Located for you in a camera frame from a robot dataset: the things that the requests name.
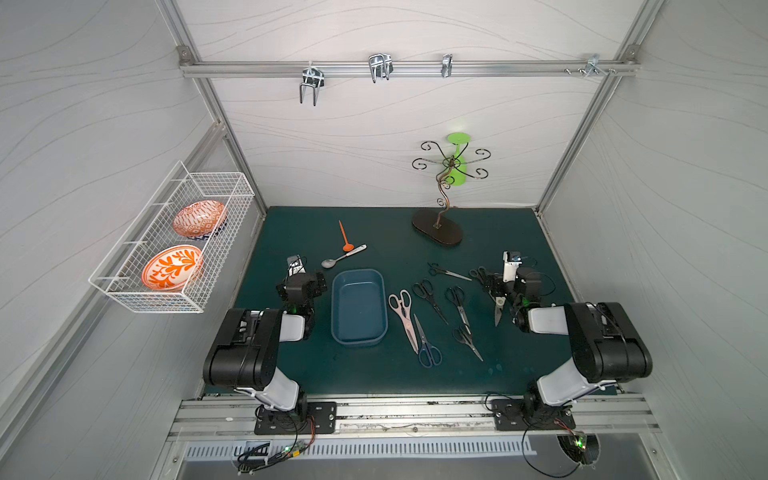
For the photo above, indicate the metal double hook middle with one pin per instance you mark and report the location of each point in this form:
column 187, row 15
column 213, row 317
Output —
column 380, row 66

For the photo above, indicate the blue handled scissors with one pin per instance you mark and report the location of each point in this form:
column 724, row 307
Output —
column 429, row 356

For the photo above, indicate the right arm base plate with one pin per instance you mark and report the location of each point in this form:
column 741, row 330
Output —
column 517, row 415

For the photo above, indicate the black metal tree stand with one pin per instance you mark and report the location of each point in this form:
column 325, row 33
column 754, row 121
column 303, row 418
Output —
column 433, row 223

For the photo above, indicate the black scissors by gripper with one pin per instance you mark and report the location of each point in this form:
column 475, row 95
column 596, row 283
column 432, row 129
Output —
column 483, row 276

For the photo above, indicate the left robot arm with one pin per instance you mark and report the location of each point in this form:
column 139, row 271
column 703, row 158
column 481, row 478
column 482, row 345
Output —
column 244, row 354

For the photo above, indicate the metal single hook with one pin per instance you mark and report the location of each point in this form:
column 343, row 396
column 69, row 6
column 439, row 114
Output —
column 446, row 65

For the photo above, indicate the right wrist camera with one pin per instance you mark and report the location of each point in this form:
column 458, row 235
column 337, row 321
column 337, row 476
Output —
column 511, row 262

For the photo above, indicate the orange plastic spoon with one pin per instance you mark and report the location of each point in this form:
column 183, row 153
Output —
column 347, row 247

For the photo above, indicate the black scissors small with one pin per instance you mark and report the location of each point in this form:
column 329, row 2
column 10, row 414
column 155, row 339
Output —
column 462, row 336

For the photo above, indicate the white wire basket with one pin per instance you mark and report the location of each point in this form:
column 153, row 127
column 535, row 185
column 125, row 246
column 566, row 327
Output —
column 118, row 276

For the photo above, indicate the orange patterned bowl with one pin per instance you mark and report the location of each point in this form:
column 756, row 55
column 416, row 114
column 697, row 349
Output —
column 200, row 220
column 172, row 268

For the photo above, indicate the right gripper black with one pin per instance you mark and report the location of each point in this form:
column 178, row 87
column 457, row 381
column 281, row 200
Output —
column 498, row 288

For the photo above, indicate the metal hook right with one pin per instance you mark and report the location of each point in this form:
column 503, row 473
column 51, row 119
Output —
column 592, row 68

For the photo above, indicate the metal double hook left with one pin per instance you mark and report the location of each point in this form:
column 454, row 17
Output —
column 312, row 80

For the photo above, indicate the aluminium top rail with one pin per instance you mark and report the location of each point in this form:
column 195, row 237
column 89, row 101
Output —
column 402, row 69

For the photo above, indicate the orange patterned bowl rear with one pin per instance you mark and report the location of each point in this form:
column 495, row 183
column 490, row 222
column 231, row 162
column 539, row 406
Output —
column 200, row 220

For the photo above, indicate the metal spoon white handle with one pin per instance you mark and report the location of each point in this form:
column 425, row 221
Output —
column 331, row 263

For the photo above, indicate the beige handled kitchen scissors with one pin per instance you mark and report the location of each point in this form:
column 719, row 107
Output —
column 498, row 309

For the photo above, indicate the black scissors top thin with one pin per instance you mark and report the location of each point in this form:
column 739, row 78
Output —
column 435, row 269

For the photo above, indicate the aluminium front rail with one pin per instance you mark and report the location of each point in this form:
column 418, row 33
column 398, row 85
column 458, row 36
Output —
column 235, row 418

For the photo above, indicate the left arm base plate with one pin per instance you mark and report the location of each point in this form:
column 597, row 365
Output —
column 294, row 418

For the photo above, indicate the aluminium rail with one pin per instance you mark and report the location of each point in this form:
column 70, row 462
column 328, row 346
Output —
column 235, row 418
column 402, row 69

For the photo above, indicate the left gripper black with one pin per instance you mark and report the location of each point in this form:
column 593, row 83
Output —
column 297, row 299

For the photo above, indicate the green table mat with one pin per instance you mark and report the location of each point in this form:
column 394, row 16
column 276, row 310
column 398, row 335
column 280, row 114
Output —
column 512, row 359

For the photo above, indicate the metal double hook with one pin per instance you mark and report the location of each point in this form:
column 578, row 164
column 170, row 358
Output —
column 312, row 80
column 380, row 66

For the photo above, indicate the orange patterned bowl front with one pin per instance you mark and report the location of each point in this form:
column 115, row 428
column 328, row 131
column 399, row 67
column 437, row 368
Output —
column 172, row 268

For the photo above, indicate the blue plastic storage box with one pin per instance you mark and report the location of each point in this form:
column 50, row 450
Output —
column 358, row 308

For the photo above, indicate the pink handled scissors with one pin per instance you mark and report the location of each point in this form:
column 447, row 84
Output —
column 401, row 304

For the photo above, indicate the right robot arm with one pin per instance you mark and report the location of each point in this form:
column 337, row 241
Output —
column 606, row 348

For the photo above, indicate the white vent strip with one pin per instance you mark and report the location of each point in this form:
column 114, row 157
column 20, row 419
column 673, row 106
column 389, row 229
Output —
column 370, row 448

